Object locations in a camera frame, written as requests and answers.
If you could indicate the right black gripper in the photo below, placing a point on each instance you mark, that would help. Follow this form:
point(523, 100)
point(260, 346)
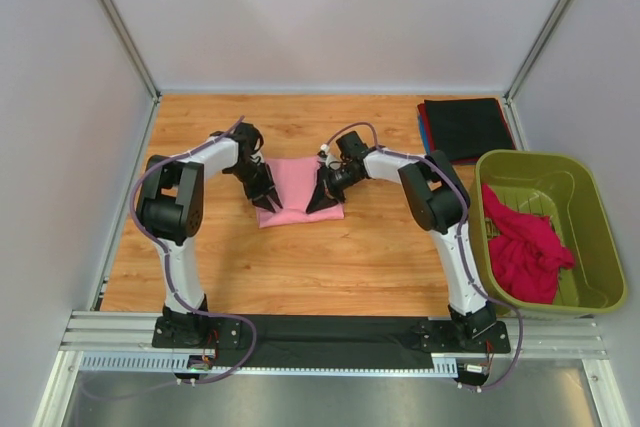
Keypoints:
point(329, 187)

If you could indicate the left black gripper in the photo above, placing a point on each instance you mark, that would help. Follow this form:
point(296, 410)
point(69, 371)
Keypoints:
point(260, 186)

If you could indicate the pink t-shirt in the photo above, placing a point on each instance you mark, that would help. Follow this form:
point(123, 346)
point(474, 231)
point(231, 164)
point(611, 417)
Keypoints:
point(295, 180)

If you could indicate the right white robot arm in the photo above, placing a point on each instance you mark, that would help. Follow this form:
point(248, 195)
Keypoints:
point(438, 202)

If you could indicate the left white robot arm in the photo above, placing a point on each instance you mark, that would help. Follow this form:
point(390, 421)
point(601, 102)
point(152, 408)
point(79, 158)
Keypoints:
point(167, 206)

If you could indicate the folded blue t-shirt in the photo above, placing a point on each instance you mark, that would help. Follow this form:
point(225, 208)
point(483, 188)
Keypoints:
point(426, 140)

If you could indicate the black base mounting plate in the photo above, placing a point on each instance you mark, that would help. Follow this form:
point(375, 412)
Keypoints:
point(325, 342)

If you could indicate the magenta t-shirt in bin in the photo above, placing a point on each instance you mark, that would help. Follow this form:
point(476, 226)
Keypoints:
point(527, 255)

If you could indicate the olive green plastic bin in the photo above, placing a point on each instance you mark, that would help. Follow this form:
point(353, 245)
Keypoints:
point(564, 190)

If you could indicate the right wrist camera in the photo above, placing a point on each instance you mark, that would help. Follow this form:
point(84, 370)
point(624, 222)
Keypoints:
point(328, 159)

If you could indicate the slotted grey cable duct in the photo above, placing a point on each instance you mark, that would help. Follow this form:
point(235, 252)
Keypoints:
point(182, 363)

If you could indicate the left aluminium frame post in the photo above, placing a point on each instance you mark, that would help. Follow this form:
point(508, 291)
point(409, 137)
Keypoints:
point(119, 27)

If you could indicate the aluminium frame post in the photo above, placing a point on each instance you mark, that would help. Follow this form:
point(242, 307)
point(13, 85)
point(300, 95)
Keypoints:
point(544, 36)
point(119, 27)

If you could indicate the right aluminium frame post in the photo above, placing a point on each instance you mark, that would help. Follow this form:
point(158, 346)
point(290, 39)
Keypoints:
point(544, 36)

